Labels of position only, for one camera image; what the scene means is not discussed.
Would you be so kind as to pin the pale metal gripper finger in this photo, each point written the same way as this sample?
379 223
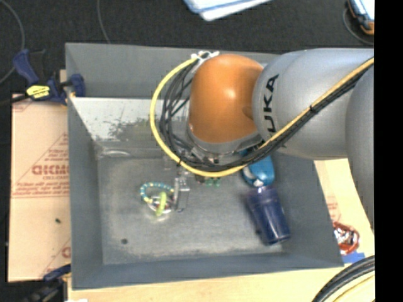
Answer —
177 189
185 200

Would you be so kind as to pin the grey metal bin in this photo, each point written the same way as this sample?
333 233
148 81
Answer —
204 231

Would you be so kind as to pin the clear glass thing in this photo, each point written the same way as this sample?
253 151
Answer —
115 153

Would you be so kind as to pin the blue spray bottle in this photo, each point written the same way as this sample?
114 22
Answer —
269 215

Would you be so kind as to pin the brown cardboard board red print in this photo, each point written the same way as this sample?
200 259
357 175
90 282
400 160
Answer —
37 156

